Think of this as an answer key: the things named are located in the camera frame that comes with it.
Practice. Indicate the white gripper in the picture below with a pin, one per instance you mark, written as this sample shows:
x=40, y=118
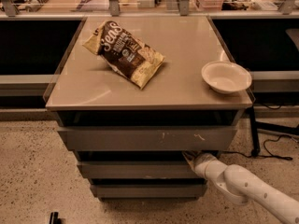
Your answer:
x=199, y=162

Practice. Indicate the black stand leg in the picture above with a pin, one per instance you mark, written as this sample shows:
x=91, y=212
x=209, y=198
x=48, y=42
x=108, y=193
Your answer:
x=256, y=126

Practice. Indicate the grey drawer cabinet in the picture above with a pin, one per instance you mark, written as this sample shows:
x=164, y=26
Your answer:
x=130, y=100

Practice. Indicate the brown chip bag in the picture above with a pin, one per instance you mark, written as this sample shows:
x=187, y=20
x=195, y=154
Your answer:
x=127, y=55

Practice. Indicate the black object on floor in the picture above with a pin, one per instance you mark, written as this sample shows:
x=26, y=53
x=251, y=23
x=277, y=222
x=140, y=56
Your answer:
x=54, y=218

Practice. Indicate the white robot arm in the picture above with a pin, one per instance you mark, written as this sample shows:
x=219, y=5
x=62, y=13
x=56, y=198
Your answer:
x=239, y=185

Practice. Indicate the grey drawer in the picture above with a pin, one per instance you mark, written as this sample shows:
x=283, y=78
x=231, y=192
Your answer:
x=147, y=138
x=136, y=170
x=147, y=191

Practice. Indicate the grey bottom drawer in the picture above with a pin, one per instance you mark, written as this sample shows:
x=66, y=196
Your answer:
x=147, y=191

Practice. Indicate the white bowl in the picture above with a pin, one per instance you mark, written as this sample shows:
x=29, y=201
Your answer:
x=225, y=77

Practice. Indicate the grey top drawer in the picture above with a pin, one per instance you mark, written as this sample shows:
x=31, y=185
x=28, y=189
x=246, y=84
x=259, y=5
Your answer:
x=147, y=138

